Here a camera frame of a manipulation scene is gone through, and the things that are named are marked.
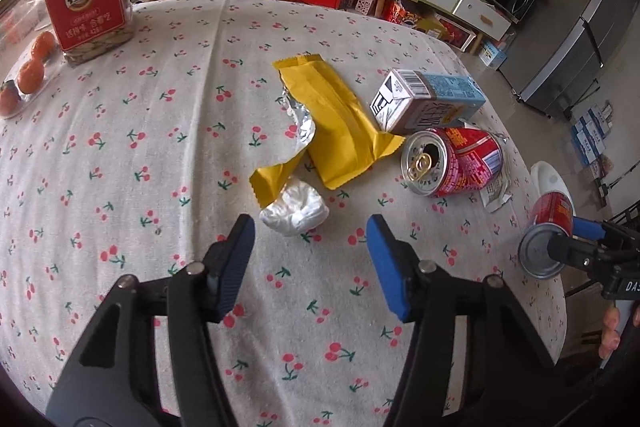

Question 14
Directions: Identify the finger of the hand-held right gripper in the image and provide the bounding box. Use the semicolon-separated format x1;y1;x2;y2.
546;234;614;271
570;216;616;242

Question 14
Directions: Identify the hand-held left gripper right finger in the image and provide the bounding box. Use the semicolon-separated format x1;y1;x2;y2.
366;214;581;427

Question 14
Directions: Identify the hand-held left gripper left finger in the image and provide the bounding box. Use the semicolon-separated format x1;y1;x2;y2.
45;213;256;427

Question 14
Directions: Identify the small white tissue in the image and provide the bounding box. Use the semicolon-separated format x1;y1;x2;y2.
259;177;331;238

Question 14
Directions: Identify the person's right hand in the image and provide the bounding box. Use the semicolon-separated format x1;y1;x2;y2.
597;304;640;359

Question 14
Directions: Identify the stack of blue white boxes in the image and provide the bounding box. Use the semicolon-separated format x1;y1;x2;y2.
570;104;616;168

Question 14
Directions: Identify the printed paper scrap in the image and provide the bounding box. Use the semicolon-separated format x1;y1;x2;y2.
462;122;514;214

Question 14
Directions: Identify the cherry print tablecloth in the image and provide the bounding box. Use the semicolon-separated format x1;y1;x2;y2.
0;0;569;427

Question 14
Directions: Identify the crushed red drink can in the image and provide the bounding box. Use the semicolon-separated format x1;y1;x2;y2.
400;126;505;199

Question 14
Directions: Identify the yellow foil snack wrapper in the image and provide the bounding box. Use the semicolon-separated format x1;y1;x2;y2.
249;55;406;210

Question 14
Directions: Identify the blue and brown milk carton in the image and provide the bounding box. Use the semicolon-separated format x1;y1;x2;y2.
369;68;487;133

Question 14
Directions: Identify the grey refrigerator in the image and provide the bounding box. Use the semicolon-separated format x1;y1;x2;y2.
500;0;640;120

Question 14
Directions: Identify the blue and white box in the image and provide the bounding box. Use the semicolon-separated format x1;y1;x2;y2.
477;41;511;69

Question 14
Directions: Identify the red gift box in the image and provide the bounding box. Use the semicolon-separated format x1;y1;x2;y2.
435;14;479;53

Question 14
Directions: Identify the clear glass pitcher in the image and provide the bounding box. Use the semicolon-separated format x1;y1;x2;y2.
0;0;43;58

